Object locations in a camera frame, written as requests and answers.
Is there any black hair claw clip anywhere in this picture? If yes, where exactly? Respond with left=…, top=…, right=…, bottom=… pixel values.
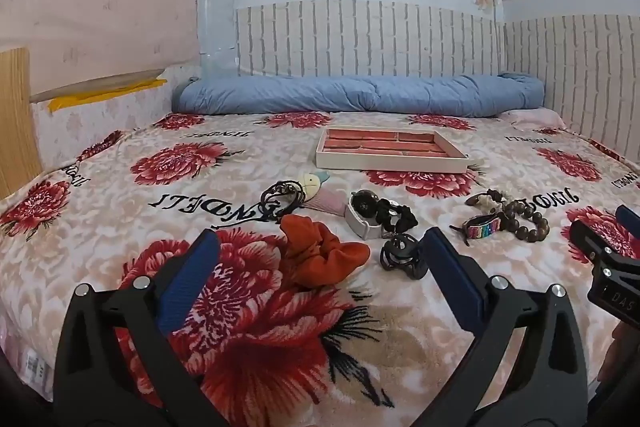
left=379, top=234, right=429, bottom=281

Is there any blue quilt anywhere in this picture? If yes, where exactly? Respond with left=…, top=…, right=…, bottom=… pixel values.
left=172, top=72, right=546, bottom=118

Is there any black braided bracelet with pendant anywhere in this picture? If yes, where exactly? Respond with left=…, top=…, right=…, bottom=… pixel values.
left=260, top=179, right=307, bottom=221

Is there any dark wooden bead bracelet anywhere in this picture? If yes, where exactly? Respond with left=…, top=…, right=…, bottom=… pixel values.
left=500, top=199, right=550, bottom=243

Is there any red floral blanket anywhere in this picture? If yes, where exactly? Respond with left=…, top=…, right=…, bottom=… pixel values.
left=0, top=109, right=640, bottom=427

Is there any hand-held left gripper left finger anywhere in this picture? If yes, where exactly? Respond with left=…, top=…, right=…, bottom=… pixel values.
left=52, top=228, right=231, bottom=427

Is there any pink striped hair accessory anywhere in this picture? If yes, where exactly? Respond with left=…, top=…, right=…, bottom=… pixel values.
left=302, top=187, right=349, bottom=214

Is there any black beaded hair tie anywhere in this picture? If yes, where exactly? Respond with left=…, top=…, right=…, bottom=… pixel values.
left=375, top=197, right=419, bottom=233

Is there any rainbow woven bracelet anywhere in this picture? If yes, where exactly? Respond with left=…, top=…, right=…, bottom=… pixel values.
left=449, top=214, right=504, bottom=246

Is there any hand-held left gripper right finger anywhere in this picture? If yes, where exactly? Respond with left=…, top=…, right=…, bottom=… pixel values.
left=421, top=227, right=588, bottom=427

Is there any person's right hand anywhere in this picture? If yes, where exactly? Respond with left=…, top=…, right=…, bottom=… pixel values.
left=597, top=320, right=640, bottom=385

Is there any orange scrunchie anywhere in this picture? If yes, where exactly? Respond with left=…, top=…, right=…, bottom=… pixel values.
left=279, top=214, right=371, bottom=291

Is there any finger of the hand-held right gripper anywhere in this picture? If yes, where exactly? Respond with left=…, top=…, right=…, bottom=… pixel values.
left=616, top=205, right=640, bottom=239
left=570, top=220, right=617, bottom=269

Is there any pink pillow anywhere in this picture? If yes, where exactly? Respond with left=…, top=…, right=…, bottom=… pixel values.
left=499, top=107, right=567, bottom=131

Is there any cream fish-shaped hair clip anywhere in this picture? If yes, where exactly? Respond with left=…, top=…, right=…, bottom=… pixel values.
left=298, top=171, right=331, bottom=200

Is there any clear plastic roll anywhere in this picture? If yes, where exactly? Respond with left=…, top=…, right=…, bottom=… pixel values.
left=195, top=0, right=239, bottom=80

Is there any white tray with brick lining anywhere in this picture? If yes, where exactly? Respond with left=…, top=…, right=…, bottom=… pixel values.
left=315, top=127, right=470, bottom=172

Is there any floral bed side panel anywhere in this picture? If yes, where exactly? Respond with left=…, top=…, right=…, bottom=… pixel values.
left=30, top=63, right=174, bottom=173

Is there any yellow tape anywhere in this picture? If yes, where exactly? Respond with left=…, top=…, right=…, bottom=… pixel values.
left=47, top=79, right=168, bottom=113

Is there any white strap wristwatch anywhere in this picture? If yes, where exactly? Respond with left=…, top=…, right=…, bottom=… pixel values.
left=344, top=189, right=397, bottom=241

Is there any wooden board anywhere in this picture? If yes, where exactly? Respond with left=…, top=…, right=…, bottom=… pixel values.
left=0, top=47, right=44, bottom=200

